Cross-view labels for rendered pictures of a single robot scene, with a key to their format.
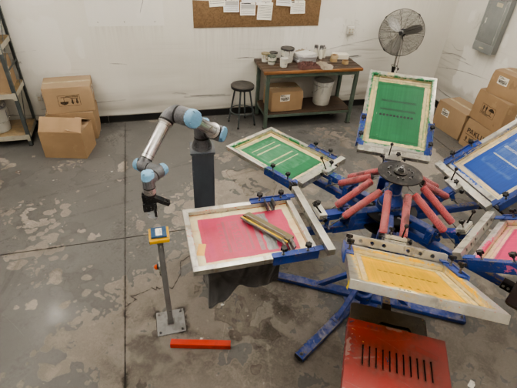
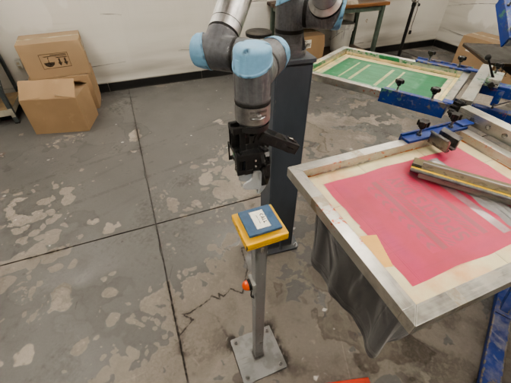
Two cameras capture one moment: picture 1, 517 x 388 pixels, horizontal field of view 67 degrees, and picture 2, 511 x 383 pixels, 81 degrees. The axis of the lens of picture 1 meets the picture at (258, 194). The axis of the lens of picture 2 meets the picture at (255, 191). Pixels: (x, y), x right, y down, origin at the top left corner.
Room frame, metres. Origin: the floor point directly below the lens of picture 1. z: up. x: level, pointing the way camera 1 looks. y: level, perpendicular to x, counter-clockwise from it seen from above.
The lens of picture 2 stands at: (1.28, 0.69, 1.60)
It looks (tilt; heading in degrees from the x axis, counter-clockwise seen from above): 41 degrees down; 356
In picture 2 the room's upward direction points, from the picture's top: straight up
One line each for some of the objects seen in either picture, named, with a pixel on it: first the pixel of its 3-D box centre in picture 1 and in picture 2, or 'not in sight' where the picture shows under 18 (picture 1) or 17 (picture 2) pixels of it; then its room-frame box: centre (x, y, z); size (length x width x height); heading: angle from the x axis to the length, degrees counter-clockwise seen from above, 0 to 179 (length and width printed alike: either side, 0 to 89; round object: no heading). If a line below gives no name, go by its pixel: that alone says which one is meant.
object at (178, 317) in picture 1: (165, 282); (258, 305); (1.88, 0.63, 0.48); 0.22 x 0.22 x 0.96; 17
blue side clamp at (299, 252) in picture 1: (295, 255); not in sight; (1.74, -0.25, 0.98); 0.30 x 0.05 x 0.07; 107
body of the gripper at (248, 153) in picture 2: (149, 201); (249, 144); (1.87, 0.66, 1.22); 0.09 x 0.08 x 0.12; 106
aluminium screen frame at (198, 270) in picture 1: (247, 231); (442, 195); (1.93, 0.06, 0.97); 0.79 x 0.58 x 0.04; 107
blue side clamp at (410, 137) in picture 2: (269, 201); (432, 136); (2.27, -0.09, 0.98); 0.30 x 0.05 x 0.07; 107
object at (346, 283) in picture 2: (204, 263); (347, 270); (1.84, 0.34, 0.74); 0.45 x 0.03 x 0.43; 17
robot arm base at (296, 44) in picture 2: (201, 141); (288, 40); (2.61, 0.45, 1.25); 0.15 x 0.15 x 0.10
